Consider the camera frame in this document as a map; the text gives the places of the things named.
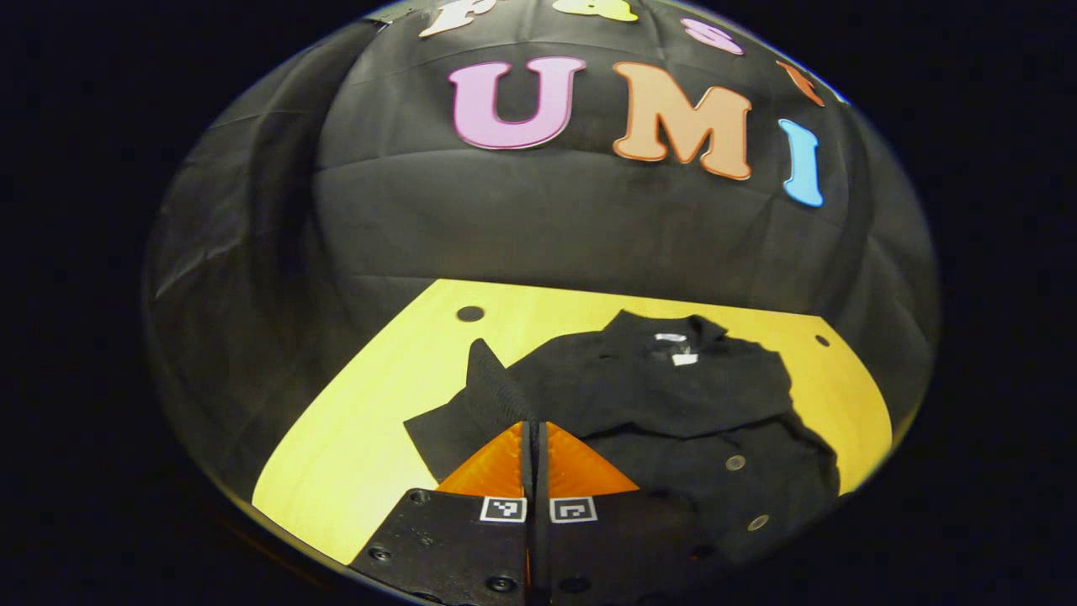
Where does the black knit cardigan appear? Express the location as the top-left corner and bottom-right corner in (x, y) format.
(404, 310), (842, 565)

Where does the black backdrop cloth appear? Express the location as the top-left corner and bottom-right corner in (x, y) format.
(143, 0), (939, 523)

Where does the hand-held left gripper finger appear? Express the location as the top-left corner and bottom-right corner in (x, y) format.
(348, 419), (534, 606)
(535, 419), (716, 606)

